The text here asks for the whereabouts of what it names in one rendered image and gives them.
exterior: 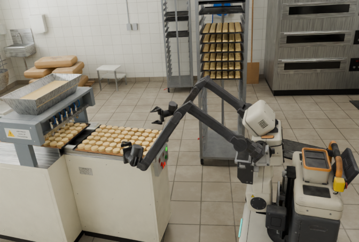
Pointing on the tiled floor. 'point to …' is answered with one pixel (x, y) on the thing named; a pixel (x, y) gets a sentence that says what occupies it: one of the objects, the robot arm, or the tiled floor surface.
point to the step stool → (110, 75)
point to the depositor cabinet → (38, 200)
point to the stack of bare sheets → (291, 147)
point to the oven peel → (252, 72)
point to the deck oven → (312, 33)
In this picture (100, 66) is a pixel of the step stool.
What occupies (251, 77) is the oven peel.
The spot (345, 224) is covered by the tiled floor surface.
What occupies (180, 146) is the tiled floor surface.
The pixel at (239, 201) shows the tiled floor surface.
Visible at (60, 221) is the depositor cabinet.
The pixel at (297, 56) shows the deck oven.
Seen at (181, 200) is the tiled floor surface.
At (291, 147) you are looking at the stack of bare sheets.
